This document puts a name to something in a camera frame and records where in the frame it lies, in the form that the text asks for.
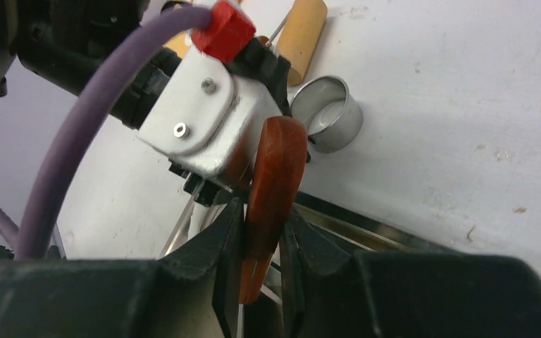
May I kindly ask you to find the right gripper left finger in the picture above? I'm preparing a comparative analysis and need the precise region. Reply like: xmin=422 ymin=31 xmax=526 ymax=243
xmin=0 ymin=199 xmax=244 ymax=337

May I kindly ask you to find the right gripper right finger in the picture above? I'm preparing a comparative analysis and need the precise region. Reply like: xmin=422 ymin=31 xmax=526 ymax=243
xmin=280 ymin=211 xmax=541 ymax=337

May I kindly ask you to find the wooden rolling pin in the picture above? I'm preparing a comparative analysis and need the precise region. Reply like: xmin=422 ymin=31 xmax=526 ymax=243
xmin=163 ymin=0 xmax=329 ymax=87

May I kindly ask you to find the metal ring cutter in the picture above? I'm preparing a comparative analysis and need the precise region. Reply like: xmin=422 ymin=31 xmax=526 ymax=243
xmin=290 ymin=75 xmax=363 ymax=154

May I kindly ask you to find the scraper with red handle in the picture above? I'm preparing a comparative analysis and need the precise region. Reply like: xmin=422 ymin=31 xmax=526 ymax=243
xmin=235 ymin=116 xmax=309 ymax=338

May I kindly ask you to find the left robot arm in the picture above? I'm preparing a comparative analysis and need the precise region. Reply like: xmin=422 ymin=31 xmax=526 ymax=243
xmin=0 ymin=1 xmax=290 ymax=210

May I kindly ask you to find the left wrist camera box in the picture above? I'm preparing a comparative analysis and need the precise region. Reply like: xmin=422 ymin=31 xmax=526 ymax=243
xmin=136 ymin=0 xmax=283 ymax=180

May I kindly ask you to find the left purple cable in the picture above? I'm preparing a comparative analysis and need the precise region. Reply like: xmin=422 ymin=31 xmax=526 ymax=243
xmin=0 ymin=4 xmax=214 ymax=261

